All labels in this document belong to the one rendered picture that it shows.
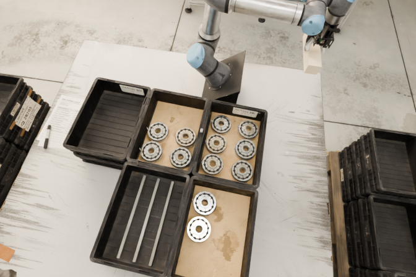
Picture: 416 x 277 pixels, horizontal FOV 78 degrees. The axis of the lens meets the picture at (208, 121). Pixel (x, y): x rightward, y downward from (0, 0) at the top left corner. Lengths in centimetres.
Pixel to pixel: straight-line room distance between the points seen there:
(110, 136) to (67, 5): 234
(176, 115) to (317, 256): 96
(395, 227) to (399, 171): 34
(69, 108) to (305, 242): 146
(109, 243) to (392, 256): 158
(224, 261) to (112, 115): 88
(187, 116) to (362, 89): 199
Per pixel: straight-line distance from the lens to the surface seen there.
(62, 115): 170
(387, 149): 207
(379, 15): 379
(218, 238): 121
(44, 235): 152
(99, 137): 140
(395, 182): 201
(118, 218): 127
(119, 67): 178
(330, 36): 128
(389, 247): 201
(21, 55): 320
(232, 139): 132
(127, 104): 145
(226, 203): 123
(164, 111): 139
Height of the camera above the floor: 204
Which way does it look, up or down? 63 degrees down
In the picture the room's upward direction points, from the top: 5 degrees clockwise
